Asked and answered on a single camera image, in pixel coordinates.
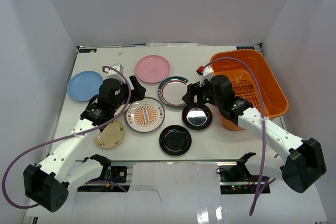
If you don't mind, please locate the black plate with mirror centre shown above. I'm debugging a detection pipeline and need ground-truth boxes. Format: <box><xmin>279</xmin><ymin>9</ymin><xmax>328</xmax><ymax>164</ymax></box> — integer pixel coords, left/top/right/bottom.
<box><xmin>182</xmin><ymin>106</ymin><xmax>213</xmax><ymax>131</ymax></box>

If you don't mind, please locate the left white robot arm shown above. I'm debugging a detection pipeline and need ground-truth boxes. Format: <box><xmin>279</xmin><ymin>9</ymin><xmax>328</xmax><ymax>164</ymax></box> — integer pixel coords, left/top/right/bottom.
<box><xmin>23</xmin><ymin>76</ymin><xmax>146</xmax><ymax>212</ymax></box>

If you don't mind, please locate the left blue label sticker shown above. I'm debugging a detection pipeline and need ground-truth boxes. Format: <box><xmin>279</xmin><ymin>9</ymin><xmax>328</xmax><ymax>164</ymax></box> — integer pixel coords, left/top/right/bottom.
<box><xmin>78</xmin><ymin>48</ymin><xmax>97</xmax><ymax>54</ymax></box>

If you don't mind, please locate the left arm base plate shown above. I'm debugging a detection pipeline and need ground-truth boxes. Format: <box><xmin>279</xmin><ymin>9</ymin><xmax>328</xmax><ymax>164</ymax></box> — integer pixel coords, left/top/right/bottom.
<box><xmin>77</xmin><ymin>166</ymin><xmax>133</xmax><ymax>193</ymax></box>

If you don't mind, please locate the right blue label sticker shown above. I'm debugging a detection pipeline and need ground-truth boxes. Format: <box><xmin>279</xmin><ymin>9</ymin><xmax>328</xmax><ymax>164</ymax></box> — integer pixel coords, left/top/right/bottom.
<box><xmin>236</xmin><ymin>46</ymin><xmax>255</xmax><ymax>50</ymax></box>

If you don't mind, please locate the beige floral plate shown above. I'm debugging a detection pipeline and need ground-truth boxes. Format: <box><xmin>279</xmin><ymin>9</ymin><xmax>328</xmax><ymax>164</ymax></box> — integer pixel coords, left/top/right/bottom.
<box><xmin>94</xmin><ymin>120</ymin><xmax>125</xmax><ymax>149</ymax></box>

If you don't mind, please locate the blue plate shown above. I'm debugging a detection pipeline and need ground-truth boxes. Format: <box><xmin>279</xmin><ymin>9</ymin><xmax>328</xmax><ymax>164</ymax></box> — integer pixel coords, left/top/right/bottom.
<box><xmin>67</xmin><ymin>71</ymin><xmax>103</xmax><ymax>102</ymax></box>

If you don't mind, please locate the orange sunburst pattern plate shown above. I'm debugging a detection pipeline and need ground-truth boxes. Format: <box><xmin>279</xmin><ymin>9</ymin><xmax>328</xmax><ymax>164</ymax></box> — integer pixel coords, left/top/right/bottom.
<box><xmin>125</xmin><ymin>97</ymin><xmax>165</xmax><ymax>133</ymax></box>

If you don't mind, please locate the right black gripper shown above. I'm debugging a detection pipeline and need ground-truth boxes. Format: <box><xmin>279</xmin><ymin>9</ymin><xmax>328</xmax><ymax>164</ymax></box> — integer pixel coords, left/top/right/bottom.
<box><xmin>182</xmin><ymin>76</ymin><xmax>223</xmax><ymax>109</ymax></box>

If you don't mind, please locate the orange plastic bin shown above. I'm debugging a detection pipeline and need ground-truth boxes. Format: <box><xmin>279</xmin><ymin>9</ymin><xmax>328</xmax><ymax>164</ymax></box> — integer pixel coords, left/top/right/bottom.
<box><xmin>211</xmin><ymin>49</ymin><xmax>289</xmax><ymax>120</ymax></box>

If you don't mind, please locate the pink plate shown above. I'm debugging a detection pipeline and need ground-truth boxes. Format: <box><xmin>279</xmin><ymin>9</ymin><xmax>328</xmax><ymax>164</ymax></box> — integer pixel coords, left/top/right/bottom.
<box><xmin>134</xmin><ymin>55</ymin><xmax>170</xmax><ymax>84</ymax></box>

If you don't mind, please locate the green red rimmed plate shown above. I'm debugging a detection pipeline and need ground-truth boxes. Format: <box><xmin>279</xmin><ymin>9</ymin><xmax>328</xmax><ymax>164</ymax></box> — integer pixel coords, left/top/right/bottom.
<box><xmin>157</xmin><ymin>76</ymin><xmax>189</xmax><ymax>109</ymax></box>

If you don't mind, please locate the black iridescent plate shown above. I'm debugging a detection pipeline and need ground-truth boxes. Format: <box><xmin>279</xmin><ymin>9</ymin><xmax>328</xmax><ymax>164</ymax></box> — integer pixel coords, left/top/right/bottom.
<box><xmin>159</xmin><ymin>125</ymin><xmax>192</xmax><ymax>157</ymax></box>

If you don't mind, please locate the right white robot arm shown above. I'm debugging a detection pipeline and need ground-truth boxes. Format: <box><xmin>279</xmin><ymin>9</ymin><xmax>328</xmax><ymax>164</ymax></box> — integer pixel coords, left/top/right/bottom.
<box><xmin>182</xmin><ymin>75</ymin><xmax>327</xmax><ymax>193</ymax></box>

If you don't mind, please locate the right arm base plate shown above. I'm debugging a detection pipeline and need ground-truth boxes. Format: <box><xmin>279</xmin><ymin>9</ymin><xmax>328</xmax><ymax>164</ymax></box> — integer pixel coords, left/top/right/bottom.
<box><xmin>215</xmin><ymin>165</ymin><xmax>258</xmax><ymax>195</ymax></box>

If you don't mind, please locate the blue label sticker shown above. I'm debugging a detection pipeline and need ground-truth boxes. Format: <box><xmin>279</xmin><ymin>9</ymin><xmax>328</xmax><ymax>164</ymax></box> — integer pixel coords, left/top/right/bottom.
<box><xmin>236</xmin><ymin>46</ymin><xmax>255</xmax><ymax>50</ymax></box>
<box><xmin>78</xmin><ymin>48</ymin><xmax>97</xmax><ymax>54</ymax></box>

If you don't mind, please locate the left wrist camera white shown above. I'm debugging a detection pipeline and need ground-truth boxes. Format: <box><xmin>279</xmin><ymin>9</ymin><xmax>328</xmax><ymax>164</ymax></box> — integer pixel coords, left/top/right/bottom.
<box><xmin>102</xmin><ymin>63</ymin><xmax>123</xmax><ymax>82</ymax></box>

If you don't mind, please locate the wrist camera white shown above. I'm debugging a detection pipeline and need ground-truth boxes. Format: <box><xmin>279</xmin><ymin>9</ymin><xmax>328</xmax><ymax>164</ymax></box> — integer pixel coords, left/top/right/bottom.
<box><xmin>196</xmin><ymin>65</ymin><xmax>214</xmax><ymax>87</ymax></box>
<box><xmin>102</xmin><ymin>63</ymin><xmax>123</xmax><ymax>82</ymax></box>

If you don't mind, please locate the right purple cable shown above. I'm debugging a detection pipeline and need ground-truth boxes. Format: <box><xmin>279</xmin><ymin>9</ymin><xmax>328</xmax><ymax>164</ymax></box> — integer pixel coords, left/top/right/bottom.
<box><xmin>201</xmin><ymin>56</ymin><xmax>275</xmax><ymax>217</ymax></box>

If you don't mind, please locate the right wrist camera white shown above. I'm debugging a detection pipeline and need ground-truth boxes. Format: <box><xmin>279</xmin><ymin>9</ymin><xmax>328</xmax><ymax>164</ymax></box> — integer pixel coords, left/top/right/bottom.
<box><xmin>196</xmin><ymin>65</ymin><xmax>214</xmax><ymax>87</ymax></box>

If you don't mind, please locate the purple cable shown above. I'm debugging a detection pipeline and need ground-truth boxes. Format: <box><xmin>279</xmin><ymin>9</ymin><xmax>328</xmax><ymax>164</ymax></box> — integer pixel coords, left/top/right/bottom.
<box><xmin>201</xmin><ymin>56</ymin><xmax>275</xmax><ymax>217</ymax></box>
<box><xmin>2</xmin><ymin>65</ymin><xmax>132</xmax><ymax>210</ymax></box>

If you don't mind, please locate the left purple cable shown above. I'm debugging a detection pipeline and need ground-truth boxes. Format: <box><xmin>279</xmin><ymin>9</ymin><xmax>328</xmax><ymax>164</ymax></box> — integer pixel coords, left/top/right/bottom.
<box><xmin>2</xmin><ymin>65</ymin><xmax>132</xmax><ymax>210</ymax></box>

